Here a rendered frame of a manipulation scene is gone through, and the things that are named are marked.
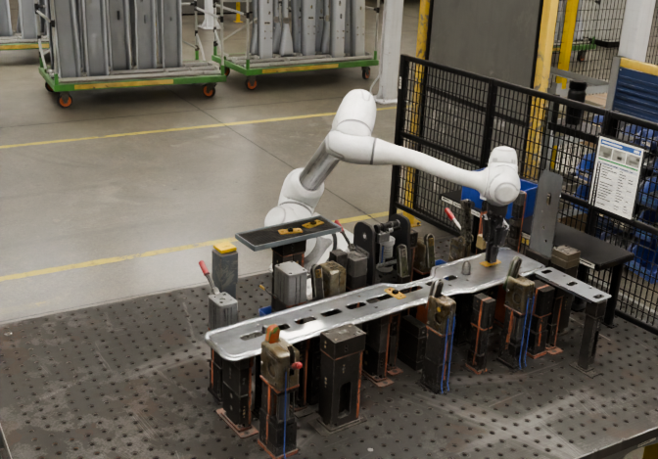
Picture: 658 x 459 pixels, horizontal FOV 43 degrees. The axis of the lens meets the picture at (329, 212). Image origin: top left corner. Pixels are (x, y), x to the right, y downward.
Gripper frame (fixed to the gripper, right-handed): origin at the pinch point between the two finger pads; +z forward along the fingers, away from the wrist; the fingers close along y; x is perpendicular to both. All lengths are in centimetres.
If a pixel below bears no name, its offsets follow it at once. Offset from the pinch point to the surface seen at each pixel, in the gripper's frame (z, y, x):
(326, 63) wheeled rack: 79, -655, 386
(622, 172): -27, 13, 54
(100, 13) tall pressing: 10, -685, 109
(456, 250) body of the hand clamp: 4.1, -15.4, -2.9
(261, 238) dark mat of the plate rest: -10, -33, -81
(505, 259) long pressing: 5.4, -1.1, 9.7
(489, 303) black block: 6.9, 20.4, -20.8
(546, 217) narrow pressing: -10.0, 2.0, 26.6
